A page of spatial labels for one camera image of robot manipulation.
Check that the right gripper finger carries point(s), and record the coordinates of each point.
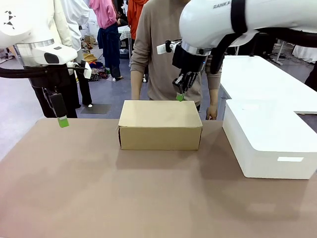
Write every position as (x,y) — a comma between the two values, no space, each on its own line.
(191,79)
(181,86)

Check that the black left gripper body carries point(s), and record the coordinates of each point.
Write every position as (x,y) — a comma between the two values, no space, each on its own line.
(49,79)

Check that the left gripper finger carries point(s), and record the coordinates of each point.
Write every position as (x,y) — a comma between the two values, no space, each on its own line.
(59,109)
(47,96)

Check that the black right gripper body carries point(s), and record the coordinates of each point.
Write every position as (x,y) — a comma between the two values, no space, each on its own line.
(190,62)

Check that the brown cardboard shoe box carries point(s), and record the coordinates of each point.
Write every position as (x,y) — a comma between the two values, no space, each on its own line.
(158,129)

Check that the person's left forearm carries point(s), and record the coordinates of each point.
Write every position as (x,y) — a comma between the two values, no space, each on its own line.
(214,96)

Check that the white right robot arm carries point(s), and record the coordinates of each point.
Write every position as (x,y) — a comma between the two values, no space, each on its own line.
(210,22)

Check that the person's left hand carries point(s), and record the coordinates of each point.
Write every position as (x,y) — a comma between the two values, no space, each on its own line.
(212,113)

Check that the person in beige sweater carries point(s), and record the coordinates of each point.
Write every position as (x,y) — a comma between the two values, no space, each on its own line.
(158,49)

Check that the dark grey floor mat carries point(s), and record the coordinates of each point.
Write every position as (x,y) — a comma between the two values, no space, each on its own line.
(96,109)

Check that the colourful clothes pile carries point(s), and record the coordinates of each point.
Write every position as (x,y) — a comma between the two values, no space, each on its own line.
(95,72)

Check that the person in cream coat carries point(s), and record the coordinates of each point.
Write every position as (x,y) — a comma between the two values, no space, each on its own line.
(60,24)

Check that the person in white shirt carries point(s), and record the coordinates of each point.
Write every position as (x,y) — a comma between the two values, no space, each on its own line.
(79,19)

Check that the checkered cloth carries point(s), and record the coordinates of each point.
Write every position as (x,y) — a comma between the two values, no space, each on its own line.
(125,33)

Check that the person in orange top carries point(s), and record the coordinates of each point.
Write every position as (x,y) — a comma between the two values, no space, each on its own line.
(135,15)

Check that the person in pink top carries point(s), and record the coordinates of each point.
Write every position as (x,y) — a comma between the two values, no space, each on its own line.
(104,12)

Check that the white plastic storage bin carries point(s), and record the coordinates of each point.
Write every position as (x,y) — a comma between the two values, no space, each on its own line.
(262,138)

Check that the person in black clothes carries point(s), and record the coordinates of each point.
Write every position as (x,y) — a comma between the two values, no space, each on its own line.
(312,79)

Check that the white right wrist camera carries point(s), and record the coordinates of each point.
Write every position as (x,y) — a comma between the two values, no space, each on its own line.
(162,49)

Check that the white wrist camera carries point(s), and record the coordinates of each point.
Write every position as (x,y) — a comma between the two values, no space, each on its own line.
(87,74)
(162,49)

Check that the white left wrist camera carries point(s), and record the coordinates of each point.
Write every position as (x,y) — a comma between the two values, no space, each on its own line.
(87,74)

